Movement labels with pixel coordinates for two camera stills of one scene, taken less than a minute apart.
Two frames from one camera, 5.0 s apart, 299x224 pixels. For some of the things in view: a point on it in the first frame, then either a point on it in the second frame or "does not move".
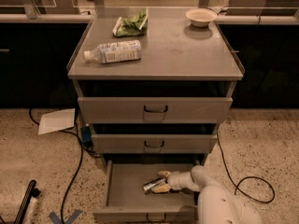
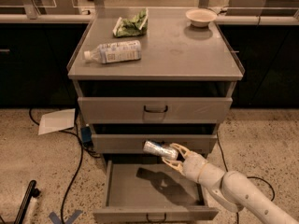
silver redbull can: [147, 189] to [160, 149]
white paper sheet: [57, 121] does not move
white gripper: [175, 181] to [193, 166]
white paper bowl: [201, 17] does not move
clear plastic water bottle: [117, 51] does not move
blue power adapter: [86, 133] does not move
